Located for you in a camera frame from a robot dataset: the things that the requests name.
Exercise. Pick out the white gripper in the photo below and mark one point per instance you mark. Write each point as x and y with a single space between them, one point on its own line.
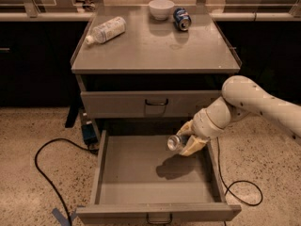
202 124

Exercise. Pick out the silver blue redbull can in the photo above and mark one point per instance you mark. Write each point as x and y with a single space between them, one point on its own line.
176 143

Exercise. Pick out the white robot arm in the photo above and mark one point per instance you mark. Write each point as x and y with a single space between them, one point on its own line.
240 95

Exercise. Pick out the open grey middle drawer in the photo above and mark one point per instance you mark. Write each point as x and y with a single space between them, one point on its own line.
139 180

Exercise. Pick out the grey drawer cabinet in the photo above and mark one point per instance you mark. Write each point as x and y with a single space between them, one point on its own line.
153 55

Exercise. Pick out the closed grey top drawer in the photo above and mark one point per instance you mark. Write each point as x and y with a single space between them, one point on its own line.
142 104

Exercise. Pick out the blue pepsi can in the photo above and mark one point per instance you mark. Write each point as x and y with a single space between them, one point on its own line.
182 19

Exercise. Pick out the blue power adapter box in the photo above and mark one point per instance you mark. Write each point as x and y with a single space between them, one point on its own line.
89 135

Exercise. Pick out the white bowl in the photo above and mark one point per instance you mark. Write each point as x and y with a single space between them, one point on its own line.
160 9

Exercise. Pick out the clear plastic water bottle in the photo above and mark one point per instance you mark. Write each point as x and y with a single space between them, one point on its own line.
106 31

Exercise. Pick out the blue tape cross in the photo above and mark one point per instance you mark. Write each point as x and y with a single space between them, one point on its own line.
61 219

